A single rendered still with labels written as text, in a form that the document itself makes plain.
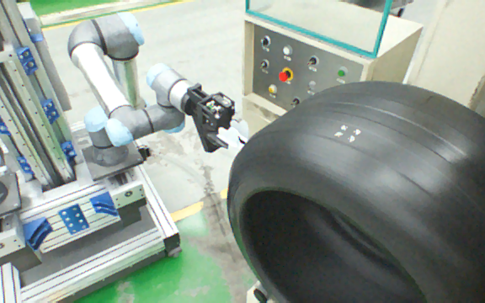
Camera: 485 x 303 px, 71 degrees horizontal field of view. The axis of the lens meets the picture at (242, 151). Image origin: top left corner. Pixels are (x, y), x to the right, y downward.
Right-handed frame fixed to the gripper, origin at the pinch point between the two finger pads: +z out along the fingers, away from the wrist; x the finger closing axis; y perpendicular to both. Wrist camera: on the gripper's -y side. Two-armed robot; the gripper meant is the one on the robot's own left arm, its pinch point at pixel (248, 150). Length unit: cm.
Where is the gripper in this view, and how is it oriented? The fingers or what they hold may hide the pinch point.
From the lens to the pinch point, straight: 79.4
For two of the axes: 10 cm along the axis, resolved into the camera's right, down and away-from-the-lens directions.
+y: 0.8, -6.9, -7.2
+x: 7.0, -4.8, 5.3
